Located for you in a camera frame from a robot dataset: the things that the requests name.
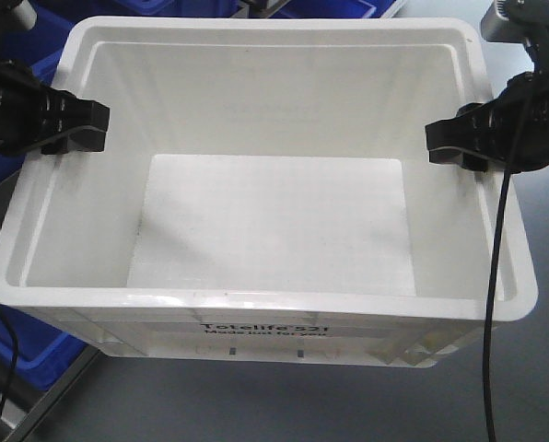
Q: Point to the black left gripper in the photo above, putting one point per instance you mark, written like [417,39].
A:
[34,116]

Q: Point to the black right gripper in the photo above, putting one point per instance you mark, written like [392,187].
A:
[513,128]

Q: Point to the white plastic tote bin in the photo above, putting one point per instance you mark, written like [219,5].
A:
[264,194]

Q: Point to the blue bin on floor left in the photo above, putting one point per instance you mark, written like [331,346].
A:
[44,352]

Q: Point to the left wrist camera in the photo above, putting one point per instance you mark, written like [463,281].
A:
[17,15]

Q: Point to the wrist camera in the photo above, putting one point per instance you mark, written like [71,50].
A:
[17,15]
[522,22]

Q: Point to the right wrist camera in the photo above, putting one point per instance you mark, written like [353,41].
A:
[522,22]

